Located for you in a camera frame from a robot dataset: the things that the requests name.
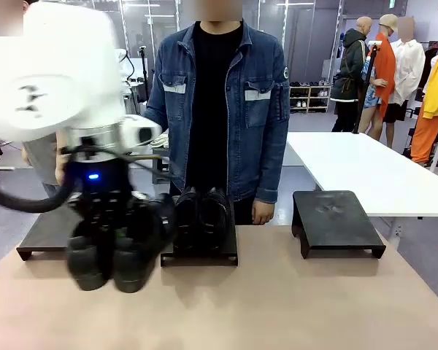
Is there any black tripod with camera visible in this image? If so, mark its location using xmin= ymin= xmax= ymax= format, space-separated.
xmin=352 ymin=40 xmax=383 ymax=135

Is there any black camera pole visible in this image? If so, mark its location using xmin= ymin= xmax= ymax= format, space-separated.
xmin=138 ymin=45 xmax=150 ymax=103

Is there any thin grey gripper cable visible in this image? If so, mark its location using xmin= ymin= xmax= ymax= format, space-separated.
xmin=58 ymin=145 xmax=180 ymax=182

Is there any grey step stool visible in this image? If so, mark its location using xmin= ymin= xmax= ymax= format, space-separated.
xmin=152 ymin=155 xmax=171 ymax=185

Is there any mannequin in orange cape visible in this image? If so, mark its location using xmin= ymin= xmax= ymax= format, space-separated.
xmin=357 ymin=13 xmax=397 ymax=149

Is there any figure in white shirt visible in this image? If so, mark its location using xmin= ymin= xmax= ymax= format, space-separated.
xmin=382 ymin=16 xmax=427 ymax=123

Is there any black metal shoe stand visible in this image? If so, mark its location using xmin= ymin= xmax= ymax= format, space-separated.
xmin=160 ymin=195 xmax=239 ymax=268
xmin=291 ymin=190 xmax=387 ymax=260
xmin=16 ymin=207 xmax=77 ymax=262

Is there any person's left hand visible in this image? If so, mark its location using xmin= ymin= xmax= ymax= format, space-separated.
xmin=253 ymin=199 xmax=277 ymax=225

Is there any blue denim jacket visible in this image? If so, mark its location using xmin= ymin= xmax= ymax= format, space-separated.
xmin=144 ymin=20 xmax=291 ymax=204

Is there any person's right forearm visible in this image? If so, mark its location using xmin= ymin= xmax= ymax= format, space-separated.
xmin=144 ymin=104 xmax=169 ymax=134

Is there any person's left forearm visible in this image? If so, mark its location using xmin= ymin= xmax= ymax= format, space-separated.
xmin=255 ymin=127 xmax=290 ymax=204

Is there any black leather buckle shoe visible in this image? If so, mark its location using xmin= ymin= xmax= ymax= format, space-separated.
xmin=66 ymin=192 xmax=115 ymax=292
xmin=111 ymin=192 xmax=176 ymax=294

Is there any mannequin in dark green jacket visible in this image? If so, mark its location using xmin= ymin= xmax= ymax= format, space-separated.
xmin=330 ymin=16 xmax=372 ymax=133

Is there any large white table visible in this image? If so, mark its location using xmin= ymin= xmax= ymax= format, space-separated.
xmin=286 ymin=131 xmax=438 ymax=252

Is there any black leather strap shoe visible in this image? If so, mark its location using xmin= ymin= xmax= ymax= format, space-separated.
xmin=173 ymin=186 xmax=202 ymax=252
xmin=199 ymin=187 xmax=231 ymax=252

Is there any thick black sleeved cable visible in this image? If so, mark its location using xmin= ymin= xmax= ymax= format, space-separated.
xmin=0 ymin=160 xmax=77 ymax=214

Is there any black t-shirt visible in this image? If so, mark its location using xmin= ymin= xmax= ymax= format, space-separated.
xmin=185 ymin=20 xmax=244 ymax=200

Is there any wooden shoe rack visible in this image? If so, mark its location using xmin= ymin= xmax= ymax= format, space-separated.
xmin=288 ymin=82 xmax=331 ymax=114

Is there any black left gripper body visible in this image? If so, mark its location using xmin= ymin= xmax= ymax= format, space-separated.
xmin=64 ymin=159 xmax=133 ymax=205

